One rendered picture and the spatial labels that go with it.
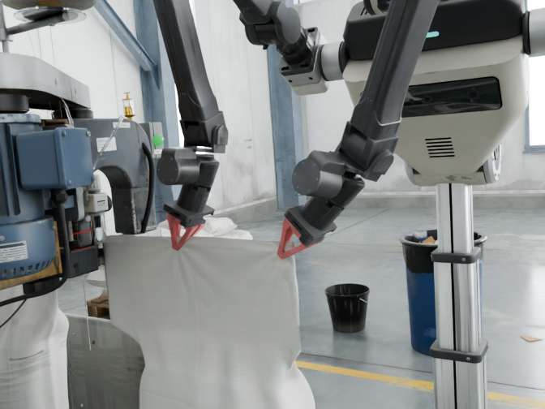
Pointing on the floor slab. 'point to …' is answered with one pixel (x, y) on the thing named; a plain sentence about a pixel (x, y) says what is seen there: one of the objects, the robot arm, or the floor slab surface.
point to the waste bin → (426, 285)
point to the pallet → (98, 307)
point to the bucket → (348, 306)
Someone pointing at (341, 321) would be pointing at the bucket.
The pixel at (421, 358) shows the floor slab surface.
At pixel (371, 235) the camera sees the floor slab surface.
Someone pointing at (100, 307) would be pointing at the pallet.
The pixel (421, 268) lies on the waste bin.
